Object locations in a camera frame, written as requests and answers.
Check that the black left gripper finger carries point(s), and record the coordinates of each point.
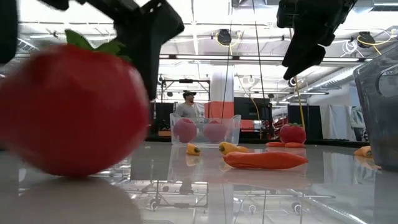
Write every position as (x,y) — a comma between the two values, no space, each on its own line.
(7,31)
(149,37)

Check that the person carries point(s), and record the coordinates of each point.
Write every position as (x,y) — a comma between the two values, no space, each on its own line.
(186,110)

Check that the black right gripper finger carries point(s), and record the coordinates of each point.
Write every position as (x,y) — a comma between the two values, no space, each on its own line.
(303,60)

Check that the white hanging sheet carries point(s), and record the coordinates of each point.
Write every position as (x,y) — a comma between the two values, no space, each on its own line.
(337,121)

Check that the orange toy chili pepper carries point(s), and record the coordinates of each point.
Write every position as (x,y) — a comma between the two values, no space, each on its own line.
(363,151)

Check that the yellow toy chili pepper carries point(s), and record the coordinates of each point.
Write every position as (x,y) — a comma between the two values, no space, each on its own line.
(231,147)
(193,150)

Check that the clear plastic basket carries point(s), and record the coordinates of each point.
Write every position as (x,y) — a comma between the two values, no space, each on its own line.
(237,130)

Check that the grey plastic basket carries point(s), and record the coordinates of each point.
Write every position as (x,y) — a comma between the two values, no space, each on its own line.
(373,130)

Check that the red toy chili pepper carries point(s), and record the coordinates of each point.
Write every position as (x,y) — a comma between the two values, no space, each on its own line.
(275,144)
(294,145)
(264,160)

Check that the white and orange pillar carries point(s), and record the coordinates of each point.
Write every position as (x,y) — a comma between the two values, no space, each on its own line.
(222,84)

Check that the black panel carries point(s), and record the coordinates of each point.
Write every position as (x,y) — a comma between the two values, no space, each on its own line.
(164,115)

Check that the black metal stand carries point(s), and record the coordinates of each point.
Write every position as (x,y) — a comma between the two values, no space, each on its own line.
(185,80)

